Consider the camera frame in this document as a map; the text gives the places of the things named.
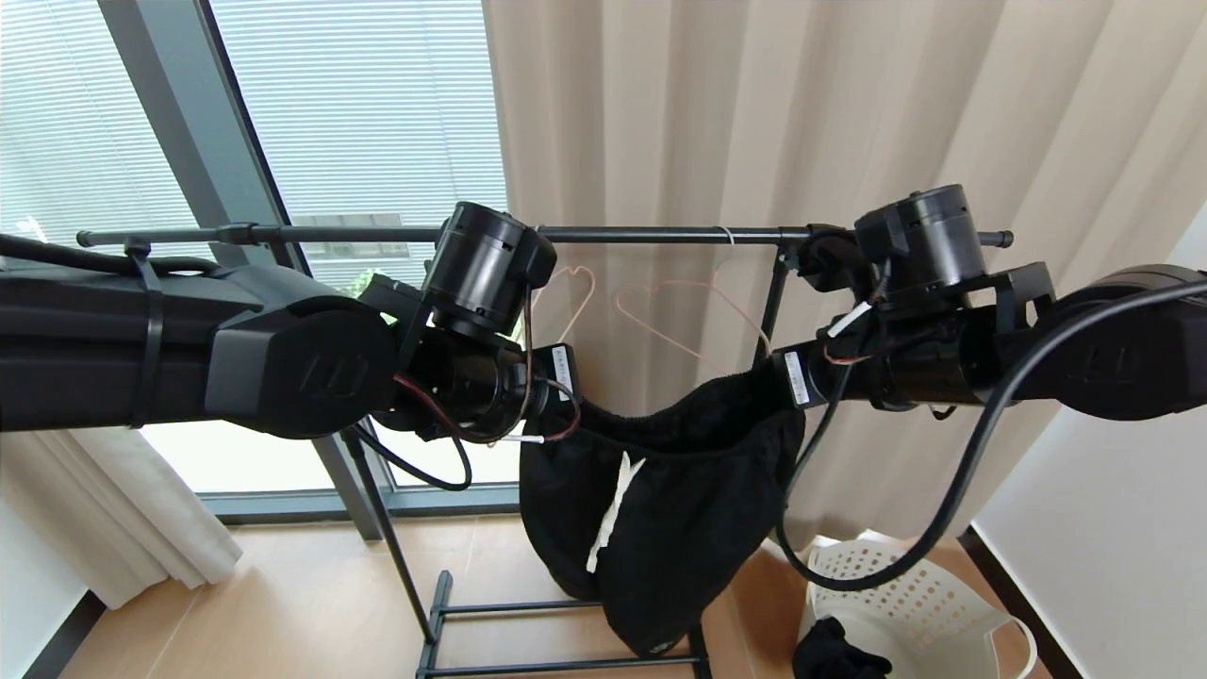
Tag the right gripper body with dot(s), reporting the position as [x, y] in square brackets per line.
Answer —
[896, 372]

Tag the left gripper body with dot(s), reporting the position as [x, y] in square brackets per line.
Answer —
[471, 387]

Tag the pink clothes hanger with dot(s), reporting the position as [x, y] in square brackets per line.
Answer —
[583, 311]
[660, 332]

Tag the black shorts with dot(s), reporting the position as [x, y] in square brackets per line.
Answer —
[698, 509]

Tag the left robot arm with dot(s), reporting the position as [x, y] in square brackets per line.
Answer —
[113, 349]

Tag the black clothes rack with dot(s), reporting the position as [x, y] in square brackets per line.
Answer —
[641, 233]

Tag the white laundry basket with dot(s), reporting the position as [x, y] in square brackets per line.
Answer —
[924, 604]

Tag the window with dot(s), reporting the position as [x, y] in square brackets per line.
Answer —
[377, 113]

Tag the beige curtain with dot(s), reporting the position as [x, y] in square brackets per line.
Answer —
[754, 113]
[123, 509]

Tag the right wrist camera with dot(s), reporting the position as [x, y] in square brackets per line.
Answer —
[830, 259]

